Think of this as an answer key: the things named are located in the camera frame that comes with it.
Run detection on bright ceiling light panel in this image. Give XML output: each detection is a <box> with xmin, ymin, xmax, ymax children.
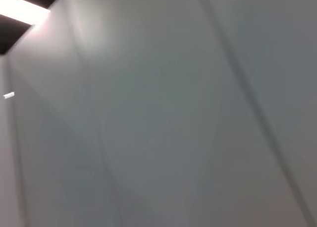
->
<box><xmin>0</xmin><ymin>0</ymin><xmax>52</xmax><ymax>26</ymax></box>

